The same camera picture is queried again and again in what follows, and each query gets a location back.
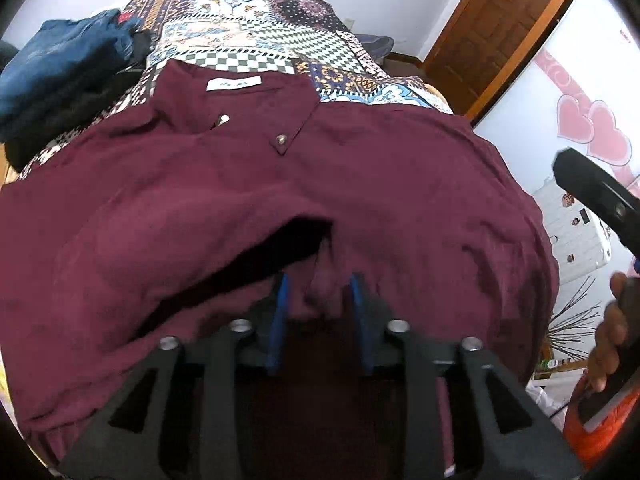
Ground grey backpack on floor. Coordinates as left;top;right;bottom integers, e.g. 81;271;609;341
355;34;395;65

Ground patchwork patterned bed cover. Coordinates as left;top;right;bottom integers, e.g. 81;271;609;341
13;0;451;179

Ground wooden door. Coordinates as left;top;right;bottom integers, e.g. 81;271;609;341
423;0;568;119

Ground maroon button shirt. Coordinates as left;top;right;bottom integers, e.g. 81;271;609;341
1;61;558;463

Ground folded black garment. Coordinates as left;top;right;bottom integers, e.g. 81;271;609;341
1;30;153;172

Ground folded blue jeans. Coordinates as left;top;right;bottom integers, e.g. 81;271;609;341
1;9;141;142

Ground orange sleeve forearm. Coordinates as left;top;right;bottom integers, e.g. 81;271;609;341
562;372;639;470

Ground white wardrobe sliding door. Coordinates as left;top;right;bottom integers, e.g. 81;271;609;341
472;0;640;411

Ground person right hand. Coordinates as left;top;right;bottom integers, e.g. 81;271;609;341
586;272;638;392

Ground white suitcase with stickers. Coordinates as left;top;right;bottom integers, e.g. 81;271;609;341
533;178;612;285

